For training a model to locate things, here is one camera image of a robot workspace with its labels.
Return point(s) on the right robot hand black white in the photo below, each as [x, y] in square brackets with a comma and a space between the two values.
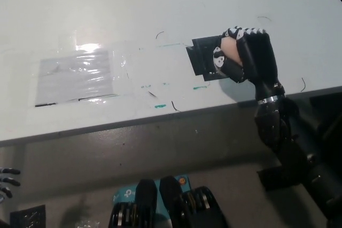
[260, 59]

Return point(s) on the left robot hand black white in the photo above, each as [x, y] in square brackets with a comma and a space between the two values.
[6, 181]

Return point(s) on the pink round dumpling toy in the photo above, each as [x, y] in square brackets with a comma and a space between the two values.
[231, 50]

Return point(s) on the black tape mask patch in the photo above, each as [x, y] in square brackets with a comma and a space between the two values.
[203, 54]

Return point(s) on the black tape floor patch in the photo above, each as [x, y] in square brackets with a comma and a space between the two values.
[28, 216]
[270, 178]

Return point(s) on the plastic-covered white paper sheet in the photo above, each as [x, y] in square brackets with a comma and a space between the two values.
[77, 78]

